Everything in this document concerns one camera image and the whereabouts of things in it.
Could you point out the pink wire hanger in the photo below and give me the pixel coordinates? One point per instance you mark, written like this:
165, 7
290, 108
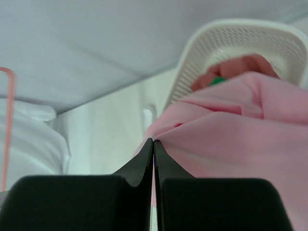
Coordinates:
9, 120

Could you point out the dusty red t-shirt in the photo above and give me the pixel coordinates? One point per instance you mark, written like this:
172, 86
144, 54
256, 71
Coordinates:
234, 67

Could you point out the green t-shirt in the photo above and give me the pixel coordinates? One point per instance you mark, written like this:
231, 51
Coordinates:
217, 80

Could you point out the white t-shirt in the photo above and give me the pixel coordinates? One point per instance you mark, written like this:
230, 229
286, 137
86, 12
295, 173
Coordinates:
36, 148

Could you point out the white perforated plastic basket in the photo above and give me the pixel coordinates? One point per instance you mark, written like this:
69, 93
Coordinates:
284, 46

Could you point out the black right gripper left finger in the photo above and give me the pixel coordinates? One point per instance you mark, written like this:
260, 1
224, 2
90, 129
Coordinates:
117, 202

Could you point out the silver clothes rack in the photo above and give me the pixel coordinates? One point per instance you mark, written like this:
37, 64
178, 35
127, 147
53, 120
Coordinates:
149, 115

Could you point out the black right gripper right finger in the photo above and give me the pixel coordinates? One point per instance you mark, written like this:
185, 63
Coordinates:
187, 203

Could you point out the light pink t-shirt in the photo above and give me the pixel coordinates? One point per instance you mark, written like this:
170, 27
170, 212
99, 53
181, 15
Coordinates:
251, 126

